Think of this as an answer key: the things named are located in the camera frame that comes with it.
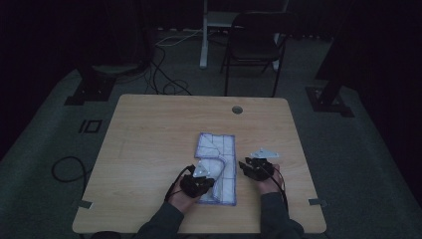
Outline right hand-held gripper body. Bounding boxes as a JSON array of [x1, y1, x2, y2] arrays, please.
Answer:
[[249, 147, 281, 182]]

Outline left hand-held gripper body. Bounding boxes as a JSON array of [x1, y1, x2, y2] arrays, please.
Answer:
[[179, 159, 214, 199]]

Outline white cloth with blue grid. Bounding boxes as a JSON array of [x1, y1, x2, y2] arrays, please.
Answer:
[[193, 131, 238, 207]]

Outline person's right hand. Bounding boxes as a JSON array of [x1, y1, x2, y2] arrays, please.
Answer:
[[254, 163, 286, 196]]

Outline person's left hand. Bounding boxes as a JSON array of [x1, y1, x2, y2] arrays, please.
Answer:
[[166, 180, 201, 214]]

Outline black stand with flat base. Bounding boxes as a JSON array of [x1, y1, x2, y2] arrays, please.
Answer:
[[305, 0, 355, 119], [64, 63, 117, 107]]

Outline black folding chair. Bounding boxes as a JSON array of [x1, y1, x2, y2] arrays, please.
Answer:
[[219, 11, 299, 99]]

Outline round grey stand base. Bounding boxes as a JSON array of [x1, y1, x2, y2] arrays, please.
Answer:
[[92, 63, 149, 77]]

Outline left hand-held gripper cable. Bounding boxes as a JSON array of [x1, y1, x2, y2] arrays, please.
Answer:
[[164, 164, 197, 203]]

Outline hand-held gripper cable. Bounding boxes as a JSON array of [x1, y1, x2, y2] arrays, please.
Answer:
[[261, 164, 290, 214], [164, 164, 197, 203]]

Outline right hand-held gripper cable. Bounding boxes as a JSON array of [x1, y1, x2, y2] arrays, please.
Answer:
[[261, 164, 290, 214]]

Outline black tangled floor cable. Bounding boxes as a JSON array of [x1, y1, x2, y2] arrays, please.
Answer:
[[144, 45, 194, 97]]

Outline black looped floor cable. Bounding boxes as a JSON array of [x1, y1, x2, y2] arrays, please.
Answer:
[[51, 155, 95, 197]]

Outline white floor cable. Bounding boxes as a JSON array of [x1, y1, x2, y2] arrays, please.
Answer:
[[154, 29, 204, 48]]

